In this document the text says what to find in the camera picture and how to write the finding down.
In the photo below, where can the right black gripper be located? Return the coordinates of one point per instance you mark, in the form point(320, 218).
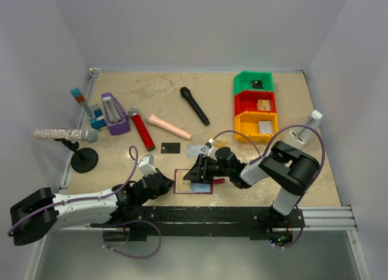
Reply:
point(199, 171)

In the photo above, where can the left aluminium frame rail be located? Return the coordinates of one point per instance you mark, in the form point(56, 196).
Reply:
point(82, 121)

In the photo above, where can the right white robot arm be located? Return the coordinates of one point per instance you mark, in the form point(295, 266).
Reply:
point(291, 168)

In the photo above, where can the red leather card holder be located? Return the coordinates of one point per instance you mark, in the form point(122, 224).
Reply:
point(200, 188)

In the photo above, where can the red microphone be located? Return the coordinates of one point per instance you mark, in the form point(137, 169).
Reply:
point(141, 128)

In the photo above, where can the yellow storage bin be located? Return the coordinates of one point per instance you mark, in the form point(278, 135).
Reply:
point(247, 124)

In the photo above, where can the grey card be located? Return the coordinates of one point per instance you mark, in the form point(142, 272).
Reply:
point(265, 127)
point(170, 148)

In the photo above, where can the pink microphone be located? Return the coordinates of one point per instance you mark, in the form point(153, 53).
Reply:
point(154, 120)

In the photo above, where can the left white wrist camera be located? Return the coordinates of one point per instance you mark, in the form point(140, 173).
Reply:
point(145, 165)

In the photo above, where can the glitter silver microphone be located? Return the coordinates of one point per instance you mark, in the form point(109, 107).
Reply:
point(89, 135)

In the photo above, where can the silver VIP card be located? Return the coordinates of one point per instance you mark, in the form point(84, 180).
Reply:
point(192, 151)

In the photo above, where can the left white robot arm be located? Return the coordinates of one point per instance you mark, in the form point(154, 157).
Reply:
point(43, 212)

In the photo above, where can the black microphone stand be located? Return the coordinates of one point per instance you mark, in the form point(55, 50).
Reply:
point(83, 160)

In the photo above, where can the tan card in red bin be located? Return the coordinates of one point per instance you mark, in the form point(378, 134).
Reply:
point(264, 105)

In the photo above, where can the black microphone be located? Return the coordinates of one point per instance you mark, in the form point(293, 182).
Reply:
point(186, 94)

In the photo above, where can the grey card in yellow bin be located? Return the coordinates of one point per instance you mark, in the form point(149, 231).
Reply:
point(265, 127)

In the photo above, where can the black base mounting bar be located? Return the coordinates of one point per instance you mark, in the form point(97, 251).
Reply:
point(255, 223)

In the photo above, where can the purple metronome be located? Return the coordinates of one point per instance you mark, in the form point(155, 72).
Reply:
point(116, 117)

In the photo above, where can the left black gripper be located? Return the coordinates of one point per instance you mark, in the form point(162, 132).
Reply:
point(167, 184)

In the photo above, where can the red storage bin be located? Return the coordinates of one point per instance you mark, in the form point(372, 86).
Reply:
point(247, 100)

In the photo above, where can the blue toy brick tower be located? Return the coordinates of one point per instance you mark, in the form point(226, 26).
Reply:
point(94, 112)

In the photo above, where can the black card in green bin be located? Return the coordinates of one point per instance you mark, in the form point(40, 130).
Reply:
point(257, 84)

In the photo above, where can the green storage bin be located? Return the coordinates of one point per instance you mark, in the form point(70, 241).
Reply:
point(242, 81)

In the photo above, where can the white metronome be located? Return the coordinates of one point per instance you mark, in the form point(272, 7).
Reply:
point(299, 137)

